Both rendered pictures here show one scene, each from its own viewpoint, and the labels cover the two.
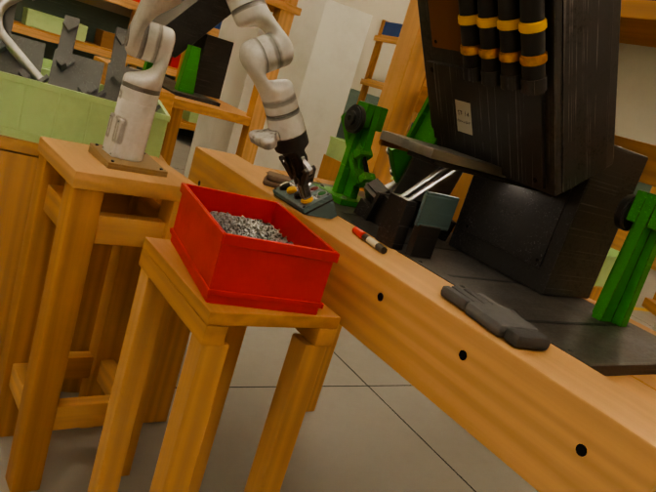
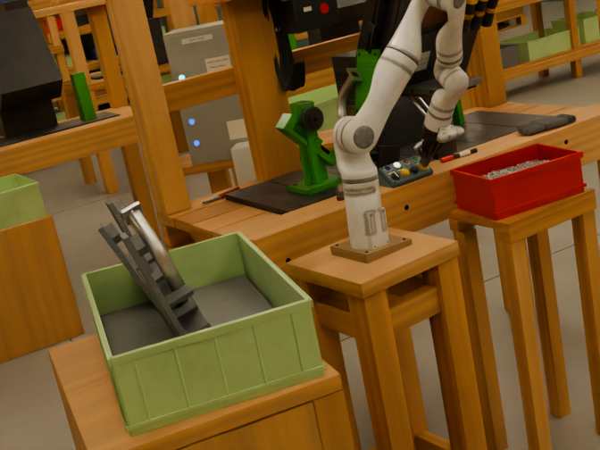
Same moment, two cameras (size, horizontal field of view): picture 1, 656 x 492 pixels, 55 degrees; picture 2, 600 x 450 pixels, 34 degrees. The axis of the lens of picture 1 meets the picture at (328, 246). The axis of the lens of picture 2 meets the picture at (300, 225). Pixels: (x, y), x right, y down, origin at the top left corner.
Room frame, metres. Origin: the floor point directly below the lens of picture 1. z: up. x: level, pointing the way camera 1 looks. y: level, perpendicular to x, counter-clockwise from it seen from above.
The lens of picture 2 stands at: (1.33, 2.91, 1.64)
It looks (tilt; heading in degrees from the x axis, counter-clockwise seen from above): 16 degrees down; 279
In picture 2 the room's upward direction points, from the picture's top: 11 degrees counter-clockwise
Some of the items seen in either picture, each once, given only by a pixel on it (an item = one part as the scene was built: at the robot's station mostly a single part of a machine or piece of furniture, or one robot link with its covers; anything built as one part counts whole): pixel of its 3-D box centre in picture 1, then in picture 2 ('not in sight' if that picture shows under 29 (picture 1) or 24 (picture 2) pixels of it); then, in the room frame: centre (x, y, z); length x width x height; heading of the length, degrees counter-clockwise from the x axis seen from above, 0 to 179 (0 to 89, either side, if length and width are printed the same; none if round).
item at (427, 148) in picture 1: (471, 164); (422, 86); (1.36, -0.24, 1.11); 0.39 x 0.16 x 0.03; 128
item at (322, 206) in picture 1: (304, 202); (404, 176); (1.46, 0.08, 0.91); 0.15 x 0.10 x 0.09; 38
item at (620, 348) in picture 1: (442, 252); (395, 156); (1.49, -0.27, 0.89); 1.10 x 0.42 x 0.02; 38
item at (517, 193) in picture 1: (540, 203); (388, 95); (1.49, -0.44, 1.07); 0.30 x 0.18 x 0.34; 38
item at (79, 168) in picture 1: (120, 170); (370, 259); (1.55, 0.56, 0.83); 0.32 x 0.32 x 0.04; 41
